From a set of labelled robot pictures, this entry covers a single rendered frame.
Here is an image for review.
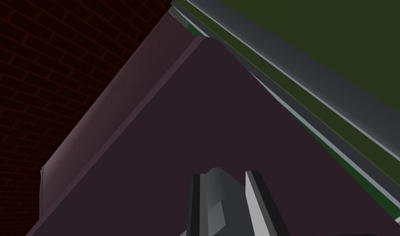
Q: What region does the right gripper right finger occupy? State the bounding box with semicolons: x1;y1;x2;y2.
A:
245;170;291;236

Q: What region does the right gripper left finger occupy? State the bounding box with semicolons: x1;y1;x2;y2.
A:
185;173;210;236

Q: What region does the grey door handle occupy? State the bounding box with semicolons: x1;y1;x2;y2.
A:
204;167;255;236

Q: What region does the purple door leaf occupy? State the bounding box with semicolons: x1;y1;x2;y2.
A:
25;10;400;236

